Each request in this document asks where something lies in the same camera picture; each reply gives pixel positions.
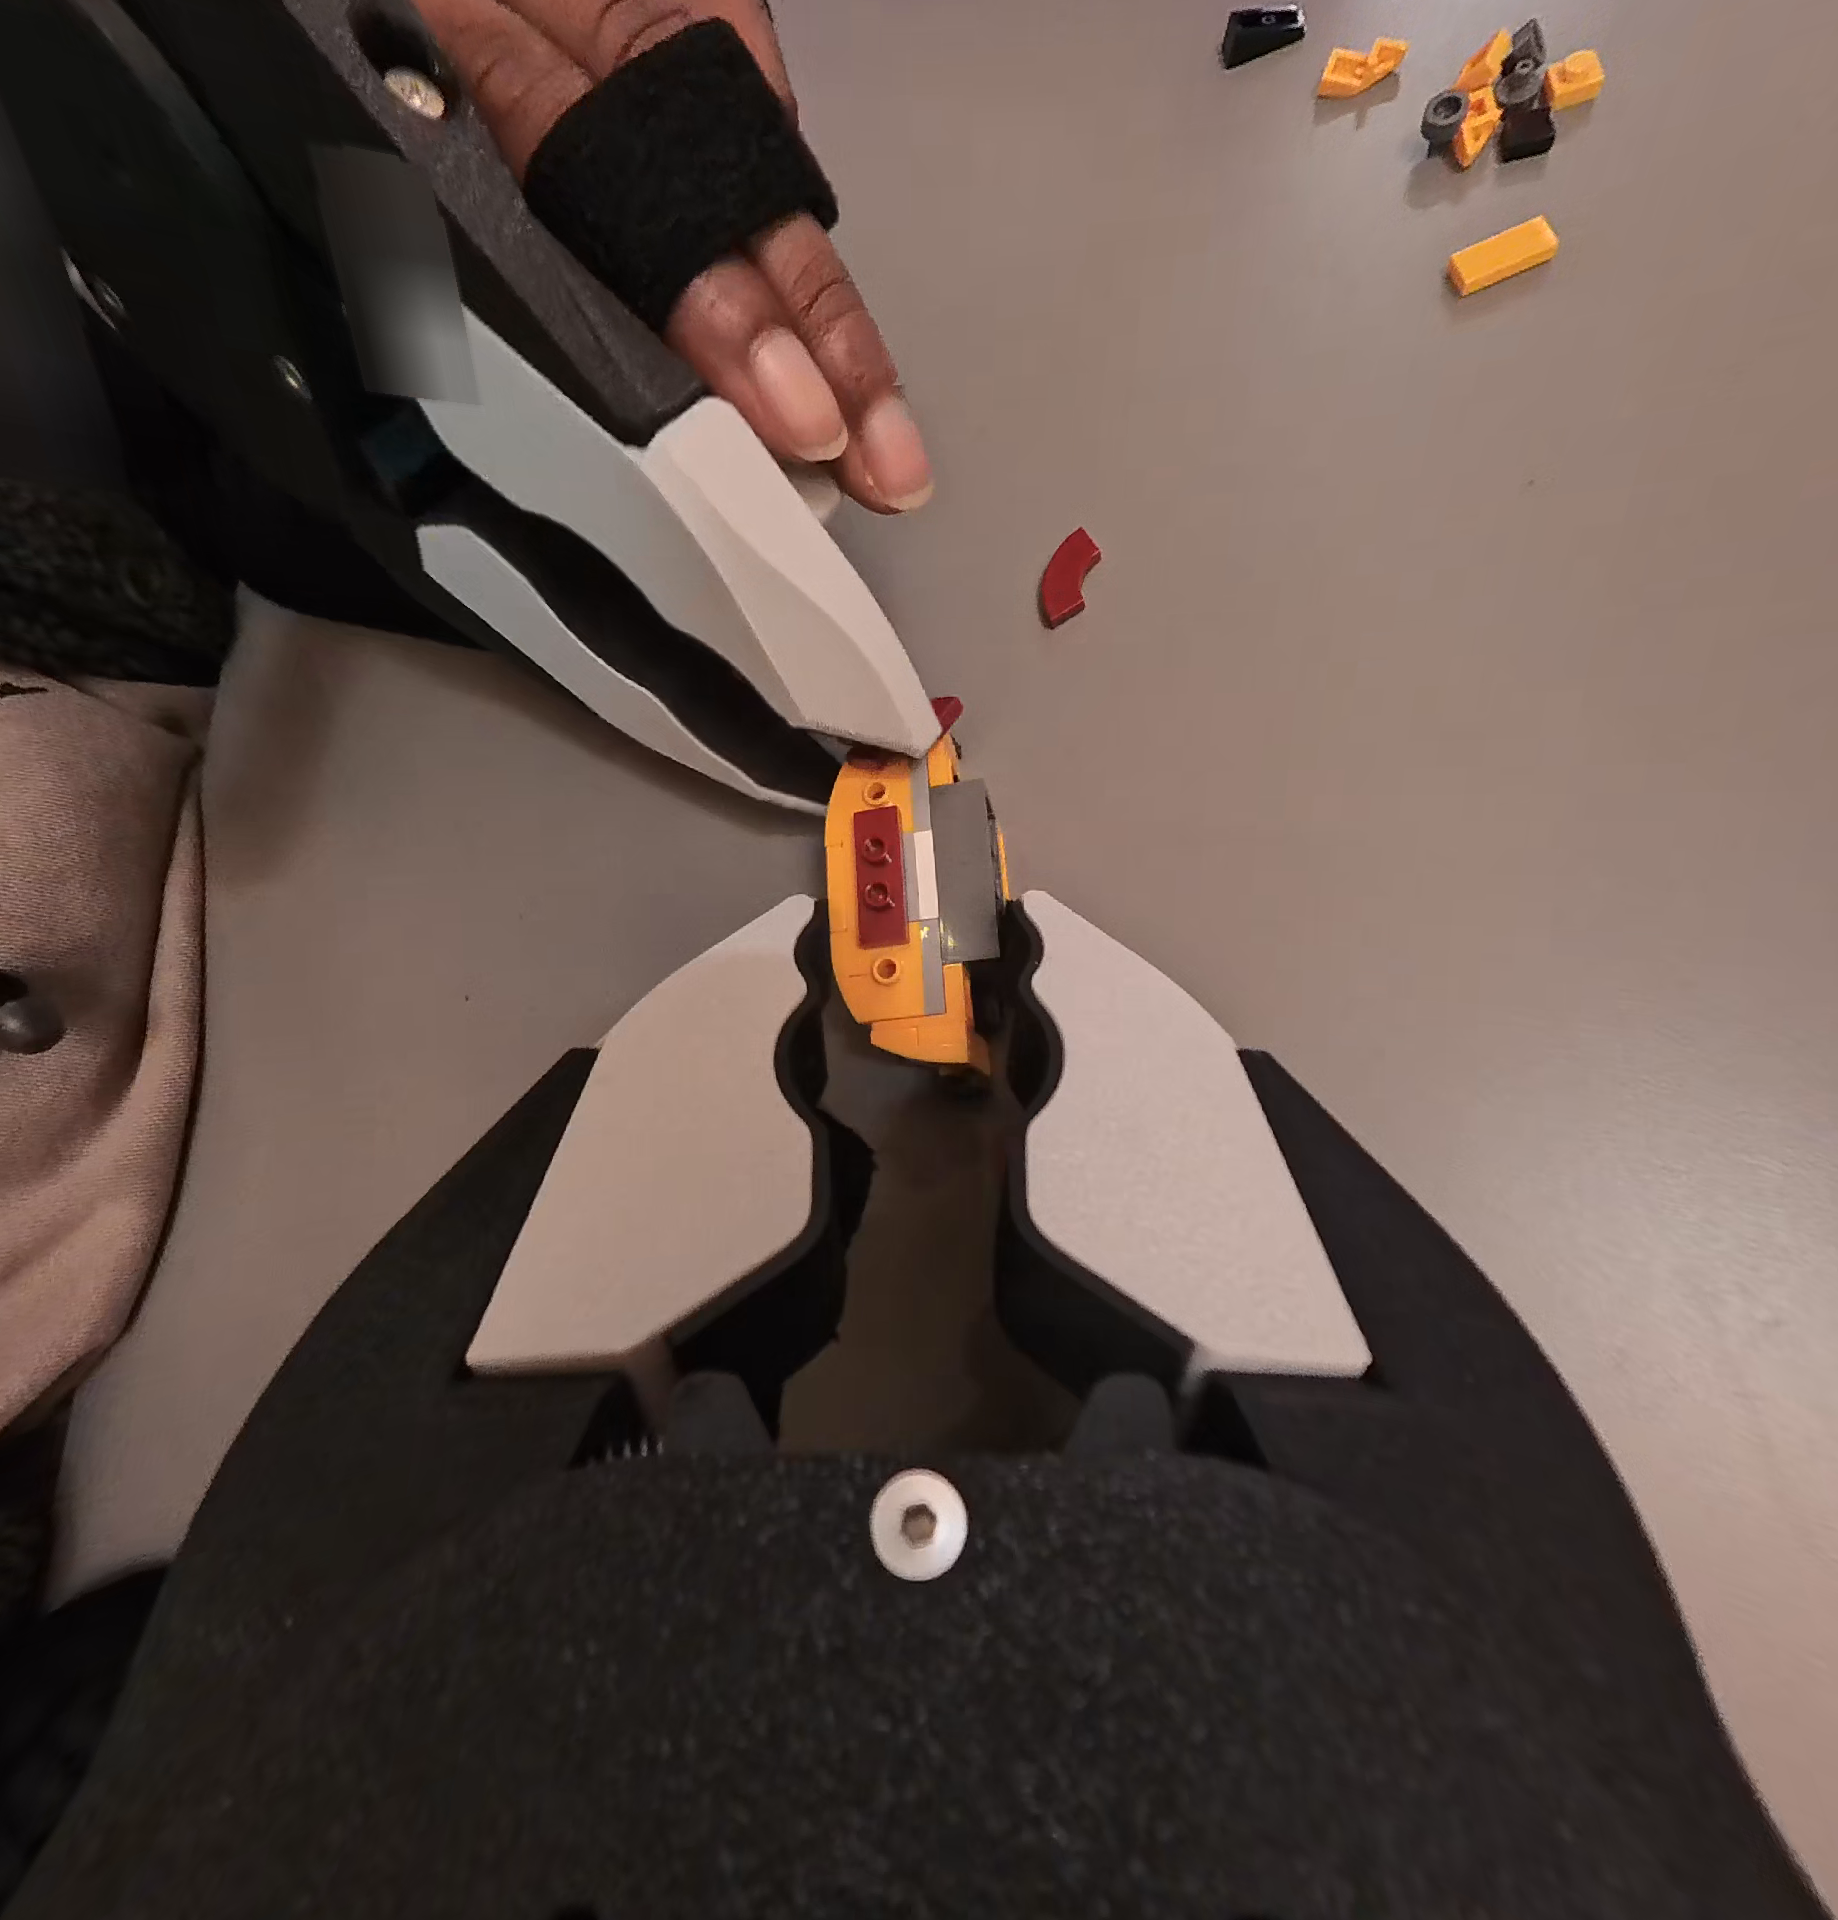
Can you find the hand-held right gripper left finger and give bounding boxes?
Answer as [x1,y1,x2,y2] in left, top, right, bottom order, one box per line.
[466,890,878,1448]

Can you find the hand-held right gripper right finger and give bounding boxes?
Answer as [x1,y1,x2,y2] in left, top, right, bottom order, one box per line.
[991,889,1373,1448]

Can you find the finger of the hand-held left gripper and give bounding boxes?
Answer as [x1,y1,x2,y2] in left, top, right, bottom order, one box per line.
[414,495,848,822]
[409,305,946,754]

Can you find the yellow lego car assembly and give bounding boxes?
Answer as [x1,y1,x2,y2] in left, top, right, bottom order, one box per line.
[821,692,1028,1084]

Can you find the dark red curved lego tile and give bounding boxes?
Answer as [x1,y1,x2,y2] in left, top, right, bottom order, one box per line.
[1036,524,1106,631]

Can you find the long orange lego tile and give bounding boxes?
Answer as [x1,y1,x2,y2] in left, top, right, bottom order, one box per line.
[1445,215,1561,300]

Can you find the cluster of small lego pieces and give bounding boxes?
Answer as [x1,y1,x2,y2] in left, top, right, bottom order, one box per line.
[1420,17,1608,167]

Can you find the person's left hand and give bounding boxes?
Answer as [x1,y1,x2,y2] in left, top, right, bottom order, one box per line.
[414,0,939,513]

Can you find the beige hoodie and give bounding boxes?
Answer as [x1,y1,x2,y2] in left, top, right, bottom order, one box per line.
[0,666,207,1457]

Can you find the hoodie drawstring toggle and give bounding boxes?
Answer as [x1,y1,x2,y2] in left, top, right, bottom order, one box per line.
[0,935,67,1054]

